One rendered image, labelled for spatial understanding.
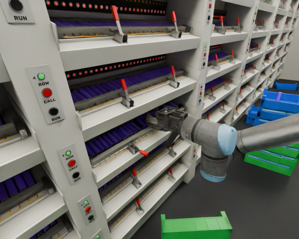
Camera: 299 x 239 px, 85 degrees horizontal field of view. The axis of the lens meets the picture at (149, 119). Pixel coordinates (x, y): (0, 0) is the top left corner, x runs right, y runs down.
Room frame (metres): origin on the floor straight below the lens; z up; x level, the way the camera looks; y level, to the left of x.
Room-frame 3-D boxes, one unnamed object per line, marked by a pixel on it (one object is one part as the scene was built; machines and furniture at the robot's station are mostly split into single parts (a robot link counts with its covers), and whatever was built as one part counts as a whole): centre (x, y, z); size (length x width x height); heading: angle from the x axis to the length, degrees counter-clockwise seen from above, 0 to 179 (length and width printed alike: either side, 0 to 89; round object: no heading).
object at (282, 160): (0.99, -0.93, 0.12); 0.30 x 0.20 x 0.08; 54
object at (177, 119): (0.57, -0.09, 0.64); 0.12 x 0.08 x 0.09; 46
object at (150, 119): (0.62, 0.00, 0.63); 0.09 x 0.03 x 0.06; 53
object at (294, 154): (0.99, -0.93, 0.20); 0.30 x 0.20 x 0.08; 54
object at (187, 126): (0.51, -0.15, 0.63); 0.10 x 0.05 x 0.09; 136
